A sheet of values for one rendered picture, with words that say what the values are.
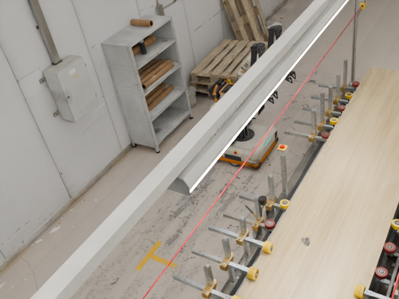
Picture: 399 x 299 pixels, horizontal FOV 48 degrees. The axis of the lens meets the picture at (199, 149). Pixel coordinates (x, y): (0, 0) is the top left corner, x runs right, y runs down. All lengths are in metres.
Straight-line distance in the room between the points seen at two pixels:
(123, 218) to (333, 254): 2.09
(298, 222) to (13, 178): 2.98
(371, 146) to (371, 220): 0.90
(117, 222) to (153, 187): 0.18
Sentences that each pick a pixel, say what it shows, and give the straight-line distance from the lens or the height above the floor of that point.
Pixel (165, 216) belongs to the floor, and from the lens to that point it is 5.04.
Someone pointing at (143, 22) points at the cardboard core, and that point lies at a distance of 5.69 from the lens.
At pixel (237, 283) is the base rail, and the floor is 0.69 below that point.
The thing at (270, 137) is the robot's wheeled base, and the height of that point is 0.26.
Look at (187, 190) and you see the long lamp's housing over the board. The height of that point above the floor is 2.33.
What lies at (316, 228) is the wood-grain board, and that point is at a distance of 3.48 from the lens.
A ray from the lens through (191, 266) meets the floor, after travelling 4.51.
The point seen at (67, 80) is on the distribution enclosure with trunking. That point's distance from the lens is 4.92.
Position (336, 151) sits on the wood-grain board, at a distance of 4.17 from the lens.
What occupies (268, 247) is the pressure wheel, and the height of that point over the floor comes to 0.97.
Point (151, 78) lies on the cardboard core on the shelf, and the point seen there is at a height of 0.97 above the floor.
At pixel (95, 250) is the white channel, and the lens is 1.44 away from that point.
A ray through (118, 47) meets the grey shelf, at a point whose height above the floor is 1.53.
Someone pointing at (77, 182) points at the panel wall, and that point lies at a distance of 5.63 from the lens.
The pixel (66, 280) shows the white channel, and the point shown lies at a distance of 1.40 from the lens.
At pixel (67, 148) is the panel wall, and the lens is 5.39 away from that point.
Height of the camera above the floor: 3.46
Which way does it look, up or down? 36 degrees down
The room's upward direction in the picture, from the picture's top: 12 degrees counter-clockwise
